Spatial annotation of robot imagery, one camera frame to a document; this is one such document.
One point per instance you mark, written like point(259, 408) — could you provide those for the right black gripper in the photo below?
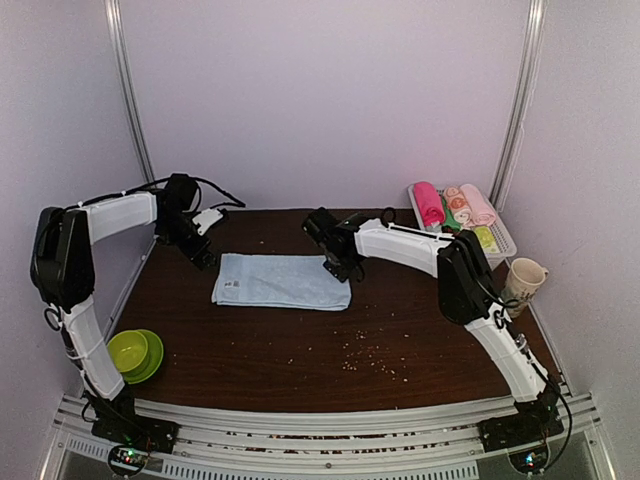
point(341, 272)

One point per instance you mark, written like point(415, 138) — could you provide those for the left aluminium post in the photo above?
point(118, 41)

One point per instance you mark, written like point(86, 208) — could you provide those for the magenta pink towel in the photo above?
point(429, 204)

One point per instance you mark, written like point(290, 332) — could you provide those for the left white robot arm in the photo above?
point(62, 266)

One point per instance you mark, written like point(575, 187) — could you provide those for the green bowl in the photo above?
point(129, 351)

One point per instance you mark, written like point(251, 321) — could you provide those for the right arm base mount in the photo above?
point(508, 432)

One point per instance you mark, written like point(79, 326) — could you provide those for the light pink rolled towel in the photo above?
point(482, 213)

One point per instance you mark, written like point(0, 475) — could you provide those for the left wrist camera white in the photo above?
point(206, 219)

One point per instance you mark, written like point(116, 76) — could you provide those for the white plastic basket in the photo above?
point(505, 245)

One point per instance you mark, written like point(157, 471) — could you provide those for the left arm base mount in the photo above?
point(140, 432)

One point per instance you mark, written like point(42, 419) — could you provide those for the aluminium front rail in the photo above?
point(440, 442)

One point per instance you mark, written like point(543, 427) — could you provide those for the aluminium post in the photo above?
point(524, 90)
point(118, 41)

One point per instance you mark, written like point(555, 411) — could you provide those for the green rolled towel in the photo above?
point(450, 225)

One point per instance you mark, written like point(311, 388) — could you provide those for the light blue towel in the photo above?
point(279, 281)

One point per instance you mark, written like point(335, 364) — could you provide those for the cream patterned mug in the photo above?
point(524, 279)

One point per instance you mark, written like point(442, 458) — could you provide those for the yellow rolled towel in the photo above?
point(487, 240)

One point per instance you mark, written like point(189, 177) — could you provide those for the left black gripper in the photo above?
point(193, 253)

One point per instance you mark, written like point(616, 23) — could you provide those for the right aluminium post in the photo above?
point(524, 90)

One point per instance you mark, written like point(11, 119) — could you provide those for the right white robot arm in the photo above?
point(466, 292)

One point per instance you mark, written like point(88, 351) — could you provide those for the green plate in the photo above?
point(155, 358)

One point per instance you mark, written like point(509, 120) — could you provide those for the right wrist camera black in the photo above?
point(321, 226)

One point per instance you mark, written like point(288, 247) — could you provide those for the cartoon print rolled towel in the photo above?
point(458, 205)

